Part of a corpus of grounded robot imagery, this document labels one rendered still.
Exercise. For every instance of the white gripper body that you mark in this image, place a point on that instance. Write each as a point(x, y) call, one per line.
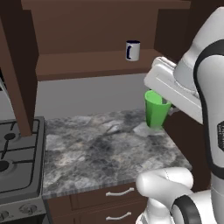
point(163, 81)

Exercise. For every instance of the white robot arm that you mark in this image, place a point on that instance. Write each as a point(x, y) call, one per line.
point(210, 116)

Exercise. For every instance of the green cup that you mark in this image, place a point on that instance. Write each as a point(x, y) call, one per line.
point(155, 113)

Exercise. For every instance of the white mug with dark rim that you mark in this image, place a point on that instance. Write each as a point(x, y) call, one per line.
point(133, 52)

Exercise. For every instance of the brown wooden shelf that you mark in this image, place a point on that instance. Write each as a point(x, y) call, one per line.
point(93, 65)

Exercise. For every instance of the brown drawer front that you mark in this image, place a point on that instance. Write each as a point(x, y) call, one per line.
point(90, 217)
point(87, 198)

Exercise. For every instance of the dark brown range hood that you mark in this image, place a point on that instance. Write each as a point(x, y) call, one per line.
point(17, 73)

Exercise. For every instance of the grey gas hob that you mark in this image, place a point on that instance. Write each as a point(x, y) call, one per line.
point(17, 163)

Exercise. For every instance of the grey stove knob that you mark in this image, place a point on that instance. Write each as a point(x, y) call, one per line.
point(3, 215)
point(28, 209)

